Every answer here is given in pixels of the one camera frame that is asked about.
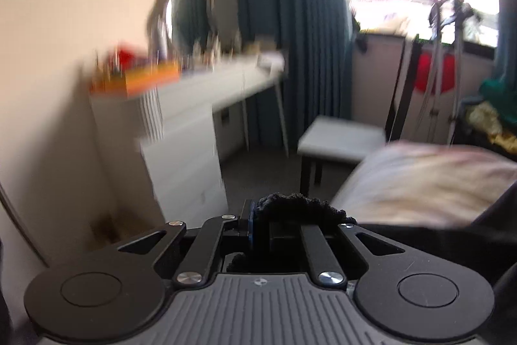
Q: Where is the red cloth on stand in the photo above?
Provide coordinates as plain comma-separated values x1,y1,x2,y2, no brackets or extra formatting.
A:
414,51,458,93

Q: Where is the teal curtain right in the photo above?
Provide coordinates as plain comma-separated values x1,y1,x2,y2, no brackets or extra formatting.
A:
494,0,517,83

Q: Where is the vanity mirror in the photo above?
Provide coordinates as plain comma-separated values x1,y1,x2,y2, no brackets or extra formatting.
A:
146,0,215,61

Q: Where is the bed with pink sheet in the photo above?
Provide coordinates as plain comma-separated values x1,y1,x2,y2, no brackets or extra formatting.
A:
330,141,516,228

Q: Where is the white stool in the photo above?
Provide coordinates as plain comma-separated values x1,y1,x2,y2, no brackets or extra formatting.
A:
297,115,386,196

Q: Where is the silver tripod stand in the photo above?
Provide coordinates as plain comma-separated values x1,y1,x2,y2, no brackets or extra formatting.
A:
419,0,482,136

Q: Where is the yellowish clothes pile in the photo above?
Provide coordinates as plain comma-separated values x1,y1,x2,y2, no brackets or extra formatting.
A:
465,101,516,154

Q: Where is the white dressing table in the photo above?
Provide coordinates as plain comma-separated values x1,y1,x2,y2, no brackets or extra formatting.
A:
90,51,287,227

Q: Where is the black pants garment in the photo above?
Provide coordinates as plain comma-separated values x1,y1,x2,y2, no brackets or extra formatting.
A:
223,176,517,345

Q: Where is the teal curtain left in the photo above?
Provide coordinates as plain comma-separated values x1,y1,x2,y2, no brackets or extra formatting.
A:
238,0,352,148

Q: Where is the teal curtain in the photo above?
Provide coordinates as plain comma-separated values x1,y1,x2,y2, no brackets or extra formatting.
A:
494,0,517,83
238,0,352,148

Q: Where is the orange box tray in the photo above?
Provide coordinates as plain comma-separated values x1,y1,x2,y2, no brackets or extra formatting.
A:
90,44,181,96

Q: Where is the green garment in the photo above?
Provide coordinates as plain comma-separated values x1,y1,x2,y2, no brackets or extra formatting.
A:
479,79,516,115

